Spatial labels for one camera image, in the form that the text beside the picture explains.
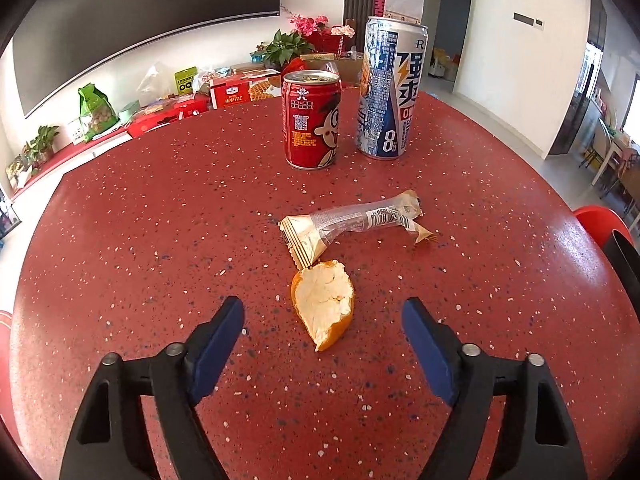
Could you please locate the red stool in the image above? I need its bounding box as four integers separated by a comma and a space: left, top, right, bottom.
573, 205, 632, 248

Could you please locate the red waffle box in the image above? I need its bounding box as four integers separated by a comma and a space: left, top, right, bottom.
209, 68, 282, 110

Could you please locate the black trash bin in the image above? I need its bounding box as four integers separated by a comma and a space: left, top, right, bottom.
603, 230, 640, 318

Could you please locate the short red cartoon can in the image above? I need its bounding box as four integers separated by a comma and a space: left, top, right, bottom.
282, 70, 342, 170

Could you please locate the gold clear snack wrapper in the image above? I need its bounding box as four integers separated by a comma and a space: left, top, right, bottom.
279, 190, 436, 270

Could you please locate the small potted plant left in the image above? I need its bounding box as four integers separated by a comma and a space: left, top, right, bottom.
23, 125, 60, 164

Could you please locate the large black television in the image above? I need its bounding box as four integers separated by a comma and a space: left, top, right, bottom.
13, 0, 280, 115

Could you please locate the green snack bag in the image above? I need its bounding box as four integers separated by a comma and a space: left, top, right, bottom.
78, 84, 119, 142

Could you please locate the pink flower bouquet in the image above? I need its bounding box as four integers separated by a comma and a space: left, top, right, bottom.
288, 11, 356, 38

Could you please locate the dining table with chairs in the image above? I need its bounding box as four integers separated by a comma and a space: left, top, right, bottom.
579, 118, 639, 198

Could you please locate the tall blue white can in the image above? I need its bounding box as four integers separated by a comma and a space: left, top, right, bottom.
357, 16, 428, 159

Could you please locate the green potted plant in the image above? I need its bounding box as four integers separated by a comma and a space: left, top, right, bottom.
264, 29, 316, 70

